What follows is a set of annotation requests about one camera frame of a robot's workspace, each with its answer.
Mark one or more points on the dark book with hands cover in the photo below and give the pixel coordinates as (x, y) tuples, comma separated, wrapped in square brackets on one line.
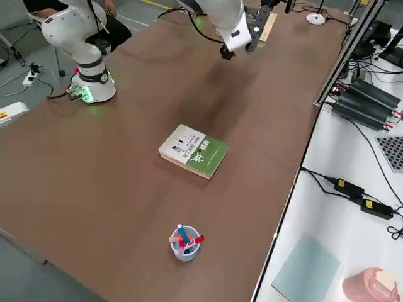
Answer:
[(268, 28)]

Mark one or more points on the green and white book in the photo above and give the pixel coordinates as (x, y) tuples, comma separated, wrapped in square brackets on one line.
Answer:
[(201, 154)]

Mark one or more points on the white desk lamp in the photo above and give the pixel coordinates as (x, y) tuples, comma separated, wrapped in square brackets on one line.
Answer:
[(315, 19)]

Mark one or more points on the person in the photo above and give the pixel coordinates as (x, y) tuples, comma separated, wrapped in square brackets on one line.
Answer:
[(119, 34)]

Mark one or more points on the black finned power supply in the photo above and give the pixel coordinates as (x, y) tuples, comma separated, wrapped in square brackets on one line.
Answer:
[(374, 92), (359, 111)]

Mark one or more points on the checkered calibration board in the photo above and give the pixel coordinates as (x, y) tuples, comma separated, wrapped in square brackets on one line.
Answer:
[(392, 154)]

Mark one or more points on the blue pen white cap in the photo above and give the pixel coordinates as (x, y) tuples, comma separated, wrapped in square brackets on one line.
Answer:
[(182, 232)]

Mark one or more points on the red marker pen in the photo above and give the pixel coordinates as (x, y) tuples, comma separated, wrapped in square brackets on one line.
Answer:
[(196, 240)]

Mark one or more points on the pink pen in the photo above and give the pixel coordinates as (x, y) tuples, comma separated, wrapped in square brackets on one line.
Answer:
[(176, 240)]

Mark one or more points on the grey chair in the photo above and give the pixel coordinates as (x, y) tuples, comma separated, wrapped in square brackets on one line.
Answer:
[(34, 17)]

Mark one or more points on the white power strip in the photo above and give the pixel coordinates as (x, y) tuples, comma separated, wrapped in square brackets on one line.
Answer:
[(31, 78)]

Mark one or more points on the light blue pen cup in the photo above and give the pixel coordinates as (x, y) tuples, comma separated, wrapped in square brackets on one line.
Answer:
[(185, 255)]

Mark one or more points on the black power adapter yellow label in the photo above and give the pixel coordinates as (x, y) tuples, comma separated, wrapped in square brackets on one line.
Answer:
[(376, 209)]

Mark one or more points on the white box with orange label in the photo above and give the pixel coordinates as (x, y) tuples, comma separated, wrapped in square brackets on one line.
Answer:
[(11, 114)]

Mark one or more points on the light blue sheet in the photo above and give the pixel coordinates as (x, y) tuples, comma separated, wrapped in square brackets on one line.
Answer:
[(307, 267)]

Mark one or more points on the pink container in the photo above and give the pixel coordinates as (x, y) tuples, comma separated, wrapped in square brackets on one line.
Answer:
[(365, 286)]

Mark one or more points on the aluminium frame post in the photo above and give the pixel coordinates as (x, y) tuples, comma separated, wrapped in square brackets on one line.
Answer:
[(346, 53)]

